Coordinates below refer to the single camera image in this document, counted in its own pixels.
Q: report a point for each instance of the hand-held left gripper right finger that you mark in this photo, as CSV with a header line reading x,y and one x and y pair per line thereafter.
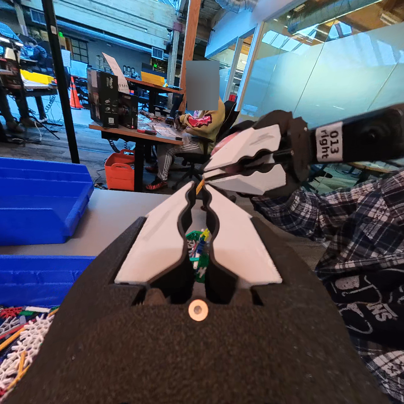
x,y
246,249

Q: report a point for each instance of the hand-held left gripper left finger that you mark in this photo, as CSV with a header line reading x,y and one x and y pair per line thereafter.
x,y
151,252

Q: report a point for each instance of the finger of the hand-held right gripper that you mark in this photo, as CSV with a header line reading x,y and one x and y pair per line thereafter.
x,y
252,182
246,146

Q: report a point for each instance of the orange toy rod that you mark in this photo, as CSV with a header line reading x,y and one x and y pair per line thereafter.
x,y
200,186

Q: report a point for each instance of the blue plastic bin with label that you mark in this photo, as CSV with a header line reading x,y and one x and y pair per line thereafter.
x,y
44,281

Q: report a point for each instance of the pile of construction toy pieces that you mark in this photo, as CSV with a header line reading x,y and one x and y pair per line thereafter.
x,y
25,347

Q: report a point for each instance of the person's right forearm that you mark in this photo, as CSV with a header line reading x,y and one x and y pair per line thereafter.
x,y
315,214

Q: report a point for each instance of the person's right hand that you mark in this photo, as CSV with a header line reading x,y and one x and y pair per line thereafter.
x,y
224,142

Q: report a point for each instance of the green wheeled toy model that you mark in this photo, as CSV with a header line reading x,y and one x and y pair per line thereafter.
x,y
199,252

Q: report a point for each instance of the orange plastic bin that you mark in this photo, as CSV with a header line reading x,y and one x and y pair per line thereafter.
x,y
120,172

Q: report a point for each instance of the empty blue plastic bin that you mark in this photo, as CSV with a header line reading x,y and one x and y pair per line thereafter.
x,y
38,202

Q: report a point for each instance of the wooden office desk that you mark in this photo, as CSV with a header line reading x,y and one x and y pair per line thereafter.
x,y
117,129

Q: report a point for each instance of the black cardboard box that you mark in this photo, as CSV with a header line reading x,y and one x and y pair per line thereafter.
x,y
113,101

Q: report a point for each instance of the white paper sign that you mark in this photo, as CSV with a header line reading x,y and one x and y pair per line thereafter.
x,y
115,66

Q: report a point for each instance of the orange traffic cone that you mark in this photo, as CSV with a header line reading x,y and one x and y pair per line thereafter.
x,y
76,96

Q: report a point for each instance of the black floor stand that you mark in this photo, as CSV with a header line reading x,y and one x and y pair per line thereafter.
x,y
60,76

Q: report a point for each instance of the cluttered office desk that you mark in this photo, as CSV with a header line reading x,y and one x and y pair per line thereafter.
x,y
25,79

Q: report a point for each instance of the wooden post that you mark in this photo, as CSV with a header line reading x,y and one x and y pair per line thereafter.
x,y
190,38

